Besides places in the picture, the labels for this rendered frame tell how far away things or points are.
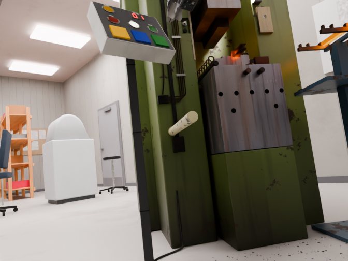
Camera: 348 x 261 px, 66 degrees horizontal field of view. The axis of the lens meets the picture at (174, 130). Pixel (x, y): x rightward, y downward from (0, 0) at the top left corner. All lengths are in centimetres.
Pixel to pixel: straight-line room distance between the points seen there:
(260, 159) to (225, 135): 22
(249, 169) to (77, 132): 384
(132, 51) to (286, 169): 95
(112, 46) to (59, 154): 367
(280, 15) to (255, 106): 75
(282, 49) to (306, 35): 214
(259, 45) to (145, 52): 84
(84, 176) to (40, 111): 566
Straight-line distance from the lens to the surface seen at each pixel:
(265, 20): 190
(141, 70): 203
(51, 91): 1046
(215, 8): 166
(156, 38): 130
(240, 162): 138
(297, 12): 418
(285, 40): 194
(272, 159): 146
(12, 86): 1018
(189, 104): 155
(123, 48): 120
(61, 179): 470
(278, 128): 150
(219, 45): 212
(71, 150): 477
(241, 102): 143
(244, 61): 158
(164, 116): 150
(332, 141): 374
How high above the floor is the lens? 45
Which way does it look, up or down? 7 degrees up
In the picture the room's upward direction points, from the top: 6 degrees counter-clockwise
